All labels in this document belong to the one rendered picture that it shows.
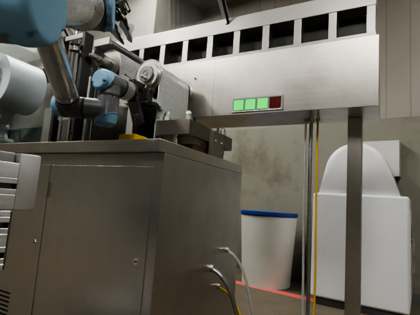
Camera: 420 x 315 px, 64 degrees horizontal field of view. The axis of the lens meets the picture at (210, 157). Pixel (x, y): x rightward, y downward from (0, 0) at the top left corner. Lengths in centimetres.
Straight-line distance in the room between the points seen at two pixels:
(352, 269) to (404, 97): 227
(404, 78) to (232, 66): 223
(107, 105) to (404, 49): 306
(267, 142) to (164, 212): 291
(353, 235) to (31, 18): 141
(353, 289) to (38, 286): 125
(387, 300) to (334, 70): 177
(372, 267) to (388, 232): 28
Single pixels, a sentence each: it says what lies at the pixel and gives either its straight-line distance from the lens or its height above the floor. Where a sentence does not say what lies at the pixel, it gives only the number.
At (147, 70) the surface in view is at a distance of 154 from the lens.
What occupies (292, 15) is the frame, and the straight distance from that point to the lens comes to 174.
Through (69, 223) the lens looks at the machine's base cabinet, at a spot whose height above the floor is 61.
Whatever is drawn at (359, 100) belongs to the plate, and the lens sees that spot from 151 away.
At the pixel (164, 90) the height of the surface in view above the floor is 119.
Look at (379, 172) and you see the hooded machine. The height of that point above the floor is 102.
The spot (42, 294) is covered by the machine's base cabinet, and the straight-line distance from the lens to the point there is 144.
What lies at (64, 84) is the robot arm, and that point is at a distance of 117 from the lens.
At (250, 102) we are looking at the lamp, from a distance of 162.
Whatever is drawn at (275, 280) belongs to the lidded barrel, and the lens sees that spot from 318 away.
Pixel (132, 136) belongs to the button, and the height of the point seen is 91.
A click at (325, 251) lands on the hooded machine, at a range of 284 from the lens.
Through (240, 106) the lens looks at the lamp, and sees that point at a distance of 163.
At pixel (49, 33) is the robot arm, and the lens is 58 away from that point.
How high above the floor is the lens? 72
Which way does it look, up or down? 7 degrees up
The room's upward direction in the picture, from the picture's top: 4 degrees clockwise
